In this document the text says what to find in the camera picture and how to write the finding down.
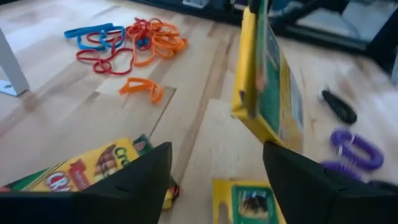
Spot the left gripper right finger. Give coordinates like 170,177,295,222
262,141,398,224

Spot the orange rubber band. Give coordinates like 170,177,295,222
132,30,175,68
118,77,165,104

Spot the white perforated metal shelf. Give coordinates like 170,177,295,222
0,27,30,97

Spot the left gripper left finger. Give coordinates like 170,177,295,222
0,142,174,224

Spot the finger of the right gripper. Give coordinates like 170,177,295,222
248,0,261,14

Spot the black aluminium table frame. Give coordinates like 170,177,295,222
129,0,398,77

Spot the red rubber band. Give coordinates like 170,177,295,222
85,29,125,47
76,46,135,76

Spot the yellow green crayon box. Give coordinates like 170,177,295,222
231,6,305,154
212,178,287,224

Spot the pile of rubber bands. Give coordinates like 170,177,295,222
126,17,190,60

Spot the purple coil keychain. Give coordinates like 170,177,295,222
319,161,364,182
329,129,385,172

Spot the black coil keychain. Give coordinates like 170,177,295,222
321,88,358,125

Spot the blue rubber band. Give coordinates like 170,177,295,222
136,36,150,50
63,22,126,51

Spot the yellow orange crayon box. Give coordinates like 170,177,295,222
0,133,181,212

